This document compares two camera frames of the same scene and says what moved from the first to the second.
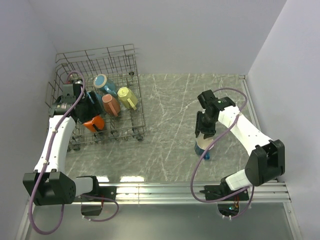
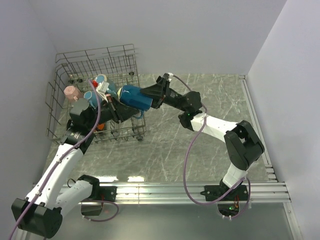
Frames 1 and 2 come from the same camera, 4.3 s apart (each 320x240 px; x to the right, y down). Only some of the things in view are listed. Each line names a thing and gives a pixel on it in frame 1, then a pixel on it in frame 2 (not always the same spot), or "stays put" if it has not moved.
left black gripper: [95, 110] -> [119, 112]
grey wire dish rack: [111, 72] stays put
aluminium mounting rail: [190, 194] stays put
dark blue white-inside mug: [202, 144] -> [132, 96]
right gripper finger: [197, 131] -> [157, 90]
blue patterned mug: [95, 98] stays put
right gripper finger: [207, 135] -> [157, 102]
